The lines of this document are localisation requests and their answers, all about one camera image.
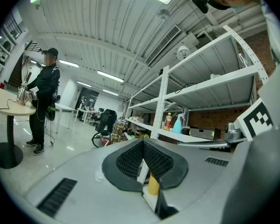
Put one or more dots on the white rectangular desk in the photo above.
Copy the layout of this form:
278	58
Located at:
84	112
64	107

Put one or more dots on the white ceiling air vent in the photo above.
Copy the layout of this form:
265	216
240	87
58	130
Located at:
163	44

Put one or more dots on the black mesh office chair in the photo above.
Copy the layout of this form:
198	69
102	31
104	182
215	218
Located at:
106	119

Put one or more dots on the shiny metal kettle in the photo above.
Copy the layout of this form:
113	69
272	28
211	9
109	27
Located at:
22	97

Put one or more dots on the black head-mounted camera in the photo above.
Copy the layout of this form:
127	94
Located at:
200	3

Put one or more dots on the wooden trolley cart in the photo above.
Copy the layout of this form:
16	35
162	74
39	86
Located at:
117	130

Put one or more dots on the person's white sweatshirt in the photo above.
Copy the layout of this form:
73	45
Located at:
274	31

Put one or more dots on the red label drink bottle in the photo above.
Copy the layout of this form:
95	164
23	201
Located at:
168	122

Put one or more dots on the red teal vacuum cleaner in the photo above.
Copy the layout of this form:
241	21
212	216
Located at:
105	142

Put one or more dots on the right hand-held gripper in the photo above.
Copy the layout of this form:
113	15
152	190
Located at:
254	122

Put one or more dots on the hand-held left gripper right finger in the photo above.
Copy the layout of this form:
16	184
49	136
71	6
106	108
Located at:
196	171

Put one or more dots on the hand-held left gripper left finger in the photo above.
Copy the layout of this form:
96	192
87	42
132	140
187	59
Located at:
72	195

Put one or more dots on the white round lamp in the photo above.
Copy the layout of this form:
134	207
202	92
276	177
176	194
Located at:
183	51

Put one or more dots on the black round container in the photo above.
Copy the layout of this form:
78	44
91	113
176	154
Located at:
185	131

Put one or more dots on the white metal shelving rack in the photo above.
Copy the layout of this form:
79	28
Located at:
212	94

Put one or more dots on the teal spray bottle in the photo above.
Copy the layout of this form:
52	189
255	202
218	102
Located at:
177	125

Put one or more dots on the round wooden table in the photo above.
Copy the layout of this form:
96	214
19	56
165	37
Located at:
11	106

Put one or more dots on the grey flat box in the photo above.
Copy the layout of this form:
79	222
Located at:
203	132

